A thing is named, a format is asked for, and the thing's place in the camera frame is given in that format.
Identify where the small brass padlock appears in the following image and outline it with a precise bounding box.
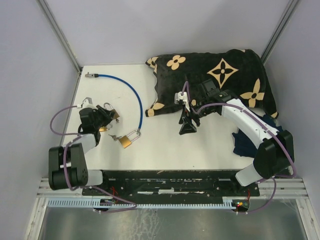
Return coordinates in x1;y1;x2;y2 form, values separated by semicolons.
99;124;113;132

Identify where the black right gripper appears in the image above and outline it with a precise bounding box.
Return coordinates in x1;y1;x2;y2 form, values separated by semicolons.
178;99;214;136

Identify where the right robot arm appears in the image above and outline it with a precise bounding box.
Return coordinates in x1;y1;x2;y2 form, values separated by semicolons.
174;80;297;196

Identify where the black floral patterned blanket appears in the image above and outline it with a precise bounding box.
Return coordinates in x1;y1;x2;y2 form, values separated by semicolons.
145;49;279;119

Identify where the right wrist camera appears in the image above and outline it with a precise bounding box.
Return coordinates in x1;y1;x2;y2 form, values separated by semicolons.
174;91;191;112

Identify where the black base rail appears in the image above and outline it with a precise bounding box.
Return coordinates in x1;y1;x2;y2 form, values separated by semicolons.
82;169;293;200

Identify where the brass padlock with key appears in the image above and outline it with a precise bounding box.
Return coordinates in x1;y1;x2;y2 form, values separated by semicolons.
103;102;120;124

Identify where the large brass padlock with keys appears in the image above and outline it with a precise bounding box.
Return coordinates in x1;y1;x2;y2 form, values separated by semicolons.
109;130;141;149

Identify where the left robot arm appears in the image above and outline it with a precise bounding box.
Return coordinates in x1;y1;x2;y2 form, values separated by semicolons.
48;104;115;195

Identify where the dark blue cloth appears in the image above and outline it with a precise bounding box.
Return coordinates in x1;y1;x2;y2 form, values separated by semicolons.
232;114;283;158

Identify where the blue cable with plug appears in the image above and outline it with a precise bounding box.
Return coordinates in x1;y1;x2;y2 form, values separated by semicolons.
85;71;145;132

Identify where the left aluminium frame post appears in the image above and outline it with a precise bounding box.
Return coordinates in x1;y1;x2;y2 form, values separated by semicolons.
37;0;83;73

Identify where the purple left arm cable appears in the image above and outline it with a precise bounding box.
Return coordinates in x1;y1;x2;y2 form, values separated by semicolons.
50;106;138;215

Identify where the white slotted cable duct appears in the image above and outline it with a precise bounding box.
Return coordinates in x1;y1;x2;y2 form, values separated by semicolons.
47;196;235;210

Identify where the aluminium frame post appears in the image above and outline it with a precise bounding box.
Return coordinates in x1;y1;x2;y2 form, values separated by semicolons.
260;0;301;65
37;0;83;73

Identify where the right aluminium frame post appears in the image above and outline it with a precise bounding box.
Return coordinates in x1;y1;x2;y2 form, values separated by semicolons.
260;0;301;65

